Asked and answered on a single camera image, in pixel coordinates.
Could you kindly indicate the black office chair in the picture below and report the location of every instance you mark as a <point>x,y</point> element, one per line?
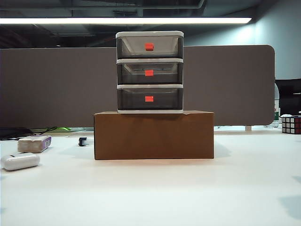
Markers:
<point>289,96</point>

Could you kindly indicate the long ceiling light strip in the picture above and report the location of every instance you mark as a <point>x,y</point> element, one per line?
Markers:
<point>117,20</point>

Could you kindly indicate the white partition foot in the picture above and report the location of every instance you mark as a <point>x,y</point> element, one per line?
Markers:
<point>248,128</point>

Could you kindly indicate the white plastic drawer cabinet frame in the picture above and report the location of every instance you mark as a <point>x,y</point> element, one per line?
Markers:
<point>150,33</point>

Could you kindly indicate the clear bottle with green label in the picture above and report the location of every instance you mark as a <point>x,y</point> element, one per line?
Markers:
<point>276,110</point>

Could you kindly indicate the grey-brown desk partition panel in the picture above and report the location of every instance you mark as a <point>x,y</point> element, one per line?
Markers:
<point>58,87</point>

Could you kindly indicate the white earphone case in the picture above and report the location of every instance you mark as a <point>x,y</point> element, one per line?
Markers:
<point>20,161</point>

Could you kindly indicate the small black clip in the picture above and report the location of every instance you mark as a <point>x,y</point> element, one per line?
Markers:
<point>82,141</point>

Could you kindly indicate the brown cardboard box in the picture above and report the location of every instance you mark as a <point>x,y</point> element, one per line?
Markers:
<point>154,136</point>

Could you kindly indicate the white block with purple label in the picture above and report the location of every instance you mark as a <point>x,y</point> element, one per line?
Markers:
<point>33,144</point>

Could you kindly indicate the smoky drawer with slotted back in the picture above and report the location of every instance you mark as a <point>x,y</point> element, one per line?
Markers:
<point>131,79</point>

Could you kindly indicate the black Rubik's cube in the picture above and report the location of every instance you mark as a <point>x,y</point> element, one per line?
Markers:
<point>291,124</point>

